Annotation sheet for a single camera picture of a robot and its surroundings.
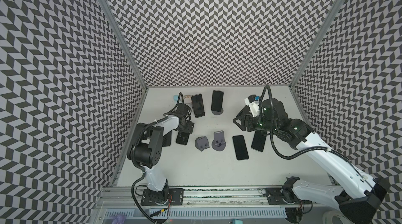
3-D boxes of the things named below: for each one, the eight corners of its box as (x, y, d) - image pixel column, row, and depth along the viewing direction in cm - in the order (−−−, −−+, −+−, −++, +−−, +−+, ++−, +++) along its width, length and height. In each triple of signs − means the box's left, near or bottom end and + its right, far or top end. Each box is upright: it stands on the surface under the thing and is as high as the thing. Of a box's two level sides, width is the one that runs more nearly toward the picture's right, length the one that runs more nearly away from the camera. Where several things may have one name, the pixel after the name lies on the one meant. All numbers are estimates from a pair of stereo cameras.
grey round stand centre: (211, 151, 88) (211, 144, 80) (211, 138, 93) (211, 130, 85) (224, 151, 88) (225, 144, 80) (223, 138, 93) (224, 130, 85)
